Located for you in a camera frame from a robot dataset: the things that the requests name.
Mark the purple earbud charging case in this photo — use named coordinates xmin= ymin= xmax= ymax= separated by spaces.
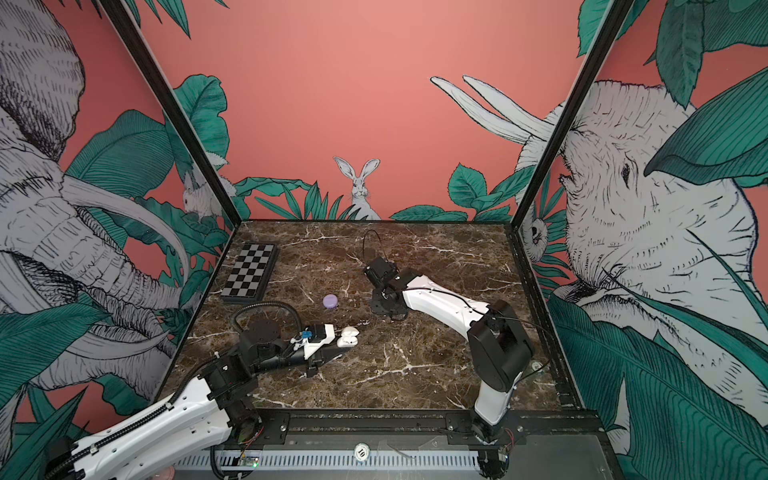
xmin=322 ymin=294 xmax=339 ymax=309

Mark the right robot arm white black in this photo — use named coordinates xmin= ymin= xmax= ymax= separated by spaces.
xmin=364 ymin=255 xmax=535 ymax=445

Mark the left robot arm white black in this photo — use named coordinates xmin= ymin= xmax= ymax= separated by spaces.
xmin=39 ymin=301 xmax=359 ymax=479

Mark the black white checkerboard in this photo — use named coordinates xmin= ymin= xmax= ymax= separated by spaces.
xmin=221 ymin=242 xmax=279 ymax=304

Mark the poker chip on duct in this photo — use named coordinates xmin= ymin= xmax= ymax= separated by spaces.
xmin=353 ymin=443 xmax=371 ymax=463

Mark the white slotted cable duct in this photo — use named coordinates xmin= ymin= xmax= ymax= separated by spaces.
xmin=173 ymin=449 xmax=481 ymax=473

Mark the black mounting rail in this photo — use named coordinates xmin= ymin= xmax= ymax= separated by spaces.
xmin=251 ymin=409 xmax=601 ymax=448

